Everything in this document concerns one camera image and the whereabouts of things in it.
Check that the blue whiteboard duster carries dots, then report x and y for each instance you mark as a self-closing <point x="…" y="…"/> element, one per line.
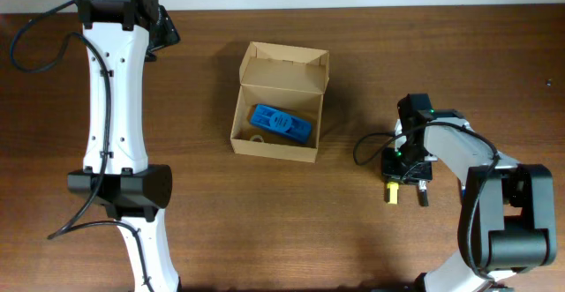
<point x="281" y="123"/>

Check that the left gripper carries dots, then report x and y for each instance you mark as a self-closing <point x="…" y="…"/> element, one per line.
<point x="167" y="36"/>

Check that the black whiteboard marker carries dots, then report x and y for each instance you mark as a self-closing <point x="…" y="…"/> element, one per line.
<point x="422" y="193"/>

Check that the yellow highlighter pen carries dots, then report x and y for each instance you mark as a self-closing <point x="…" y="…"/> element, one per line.
<point x="391" y="193"/>

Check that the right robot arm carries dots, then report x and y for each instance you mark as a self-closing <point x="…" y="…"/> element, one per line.
<point x="507" y="221"/>

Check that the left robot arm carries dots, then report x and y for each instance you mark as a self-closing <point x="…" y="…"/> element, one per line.
<point x="116" y="174"/>

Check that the brown cardboard box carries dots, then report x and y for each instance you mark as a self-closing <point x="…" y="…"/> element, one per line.
<point x="292" y="79"/>

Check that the yellow tape roll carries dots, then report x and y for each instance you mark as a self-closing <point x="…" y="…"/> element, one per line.
<point x="257" y="138"/>

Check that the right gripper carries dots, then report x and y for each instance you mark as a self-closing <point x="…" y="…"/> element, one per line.
<point x="392" y="175"/>

